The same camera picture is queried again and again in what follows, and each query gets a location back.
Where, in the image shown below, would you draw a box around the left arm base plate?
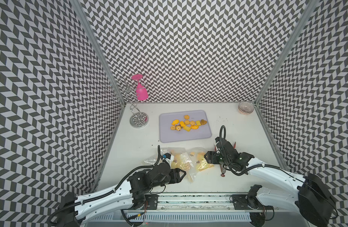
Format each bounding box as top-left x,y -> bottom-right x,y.
145,194 -> 159,211

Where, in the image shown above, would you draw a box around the small pink stacked bowls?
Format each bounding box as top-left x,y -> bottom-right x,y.
238,101 -> 254,115

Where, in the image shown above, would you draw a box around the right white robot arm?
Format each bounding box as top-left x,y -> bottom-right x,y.
204,126 -> 339,227

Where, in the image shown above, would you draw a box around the red metal tongs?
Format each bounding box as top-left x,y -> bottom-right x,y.
219,142 -> 236,177

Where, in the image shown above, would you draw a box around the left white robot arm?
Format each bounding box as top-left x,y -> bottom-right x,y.
47,162 -> 186,227

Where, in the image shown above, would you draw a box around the clear bag with cookies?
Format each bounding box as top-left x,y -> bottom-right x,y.
160,148 -> 200,183

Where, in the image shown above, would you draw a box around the clear resealable bag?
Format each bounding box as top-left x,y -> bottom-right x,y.
189,147 -> 214,182

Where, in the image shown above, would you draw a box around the yellow rectangular cookie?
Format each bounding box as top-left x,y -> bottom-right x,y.
183,125 -> 191,131

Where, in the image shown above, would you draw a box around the heart shaped brown cookie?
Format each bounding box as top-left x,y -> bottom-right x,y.
200,119 -> 207,125

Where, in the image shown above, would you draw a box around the metal wire glass rack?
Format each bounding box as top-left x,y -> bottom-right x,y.
105,84 -> 149,129

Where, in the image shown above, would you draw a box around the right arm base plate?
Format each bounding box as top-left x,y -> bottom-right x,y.
230,194 -> 273,212

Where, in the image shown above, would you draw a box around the lavender plastic tray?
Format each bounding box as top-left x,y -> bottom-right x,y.
159,110 -> 212,143

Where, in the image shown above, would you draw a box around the aluminium mounting rail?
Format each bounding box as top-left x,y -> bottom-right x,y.
80,192 -> 308,213

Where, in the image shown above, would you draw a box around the pink plastic wine glass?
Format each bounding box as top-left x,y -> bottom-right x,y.
131,74 -> 148,101

